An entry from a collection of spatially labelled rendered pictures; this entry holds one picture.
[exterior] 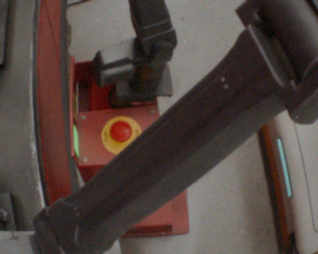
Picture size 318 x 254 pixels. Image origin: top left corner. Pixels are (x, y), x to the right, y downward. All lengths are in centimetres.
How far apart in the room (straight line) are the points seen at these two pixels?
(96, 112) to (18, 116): 18
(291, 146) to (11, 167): 91
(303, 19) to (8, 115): 80
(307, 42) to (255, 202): 156
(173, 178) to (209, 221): 142
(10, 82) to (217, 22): 118
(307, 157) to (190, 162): 125
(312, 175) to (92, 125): 75
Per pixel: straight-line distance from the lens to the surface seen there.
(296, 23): 45
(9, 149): 113
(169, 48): 106
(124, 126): 118
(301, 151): 176
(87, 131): 121
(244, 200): 198
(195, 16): 222
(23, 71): 118
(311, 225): 171
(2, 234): 96
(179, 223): 194
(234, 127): 50
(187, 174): 54
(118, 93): 120
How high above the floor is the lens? 191
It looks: 70 degrees down
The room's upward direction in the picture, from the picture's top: 2 degrees counter-clockwise
